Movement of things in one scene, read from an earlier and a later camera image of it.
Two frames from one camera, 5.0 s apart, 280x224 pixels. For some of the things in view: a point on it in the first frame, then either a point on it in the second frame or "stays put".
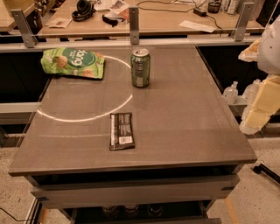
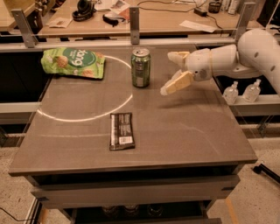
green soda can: [141, 67] stays put
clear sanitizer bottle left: [231, 93] stays put
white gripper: [270, 49] to [198, 63]
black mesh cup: [213, 7] stays put
